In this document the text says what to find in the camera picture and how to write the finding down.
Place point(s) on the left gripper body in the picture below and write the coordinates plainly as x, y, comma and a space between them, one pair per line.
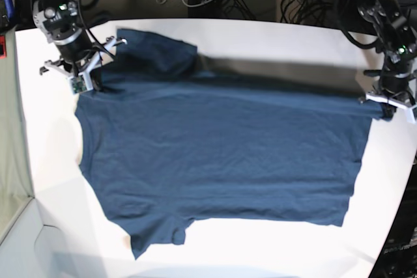
395, 91

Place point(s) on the green curtain panel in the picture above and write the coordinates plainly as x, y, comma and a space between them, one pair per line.
16, 182

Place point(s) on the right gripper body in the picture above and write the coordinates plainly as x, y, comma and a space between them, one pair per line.
79, 57

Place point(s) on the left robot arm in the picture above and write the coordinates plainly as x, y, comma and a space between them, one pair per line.
396, 40

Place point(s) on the blue handled tool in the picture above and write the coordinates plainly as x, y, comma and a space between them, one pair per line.
10, 10

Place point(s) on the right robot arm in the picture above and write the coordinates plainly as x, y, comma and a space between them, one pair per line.
62, 17

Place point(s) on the dark blue t-shirt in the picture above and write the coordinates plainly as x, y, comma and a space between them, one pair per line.
166, 143

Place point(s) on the red box at edge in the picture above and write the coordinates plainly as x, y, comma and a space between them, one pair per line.
3, 47

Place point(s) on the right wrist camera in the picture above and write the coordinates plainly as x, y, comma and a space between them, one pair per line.
78, 85

